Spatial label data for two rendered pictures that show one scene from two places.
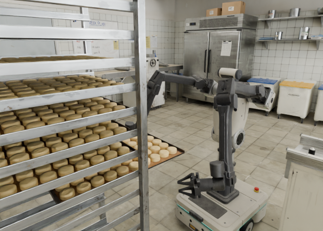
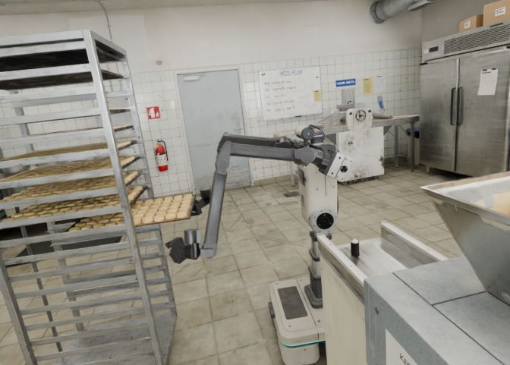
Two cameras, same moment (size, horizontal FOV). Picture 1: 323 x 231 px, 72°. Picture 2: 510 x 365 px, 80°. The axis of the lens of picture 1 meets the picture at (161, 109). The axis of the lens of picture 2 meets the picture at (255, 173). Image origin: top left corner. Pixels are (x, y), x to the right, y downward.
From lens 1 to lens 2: 121 cm
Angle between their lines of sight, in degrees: 35
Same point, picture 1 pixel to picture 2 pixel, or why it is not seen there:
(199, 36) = (442, 67)
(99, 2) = (68, 92)
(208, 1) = (476, 4)
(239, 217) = (314, 327)
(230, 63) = (497, 106)
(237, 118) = (310, 191)
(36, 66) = (32, 140)
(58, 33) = (43, 117)
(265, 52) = not seen: outside the picture
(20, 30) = (20, 119)
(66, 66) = (51, 138)
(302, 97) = not seen: outside the picture
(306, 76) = not seen: outside the picture
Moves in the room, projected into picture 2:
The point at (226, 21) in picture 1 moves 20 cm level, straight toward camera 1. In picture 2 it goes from (489, 35) to (484, 34)
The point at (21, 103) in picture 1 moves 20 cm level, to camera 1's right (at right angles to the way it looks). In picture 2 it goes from (26, 162) to (45, 162)
